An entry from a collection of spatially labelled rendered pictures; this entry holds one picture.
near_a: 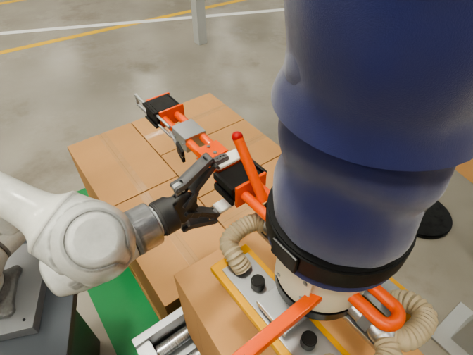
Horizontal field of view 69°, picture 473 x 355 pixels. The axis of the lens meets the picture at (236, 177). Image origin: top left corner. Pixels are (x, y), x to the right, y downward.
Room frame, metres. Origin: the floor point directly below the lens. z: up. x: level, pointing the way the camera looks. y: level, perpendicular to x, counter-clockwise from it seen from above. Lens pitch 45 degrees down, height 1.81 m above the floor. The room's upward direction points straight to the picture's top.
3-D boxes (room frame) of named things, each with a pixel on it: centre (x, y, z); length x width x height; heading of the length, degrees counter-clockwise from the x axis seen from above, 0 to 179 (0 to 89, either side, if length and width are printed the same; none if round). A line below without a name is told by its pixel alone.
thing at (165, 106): (0.82, 0.20, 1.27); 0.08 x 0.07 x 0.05; 38
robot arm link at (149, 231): (0.41, 0.18, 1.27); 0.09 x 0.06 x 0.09; 38
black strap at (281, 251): (0.34, -0.16, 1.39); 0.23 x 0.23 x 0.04
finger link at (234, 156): (0.53, 0.02, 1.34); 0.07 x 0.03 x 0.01; 128
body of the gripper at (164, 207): (0.45, 0.12, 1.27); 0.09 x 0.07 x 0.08; 128
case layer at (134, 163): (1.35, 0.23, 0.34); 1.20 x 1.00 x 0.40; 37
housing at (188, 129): (0.71, 0.12, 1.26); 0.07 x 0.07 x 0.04; 38
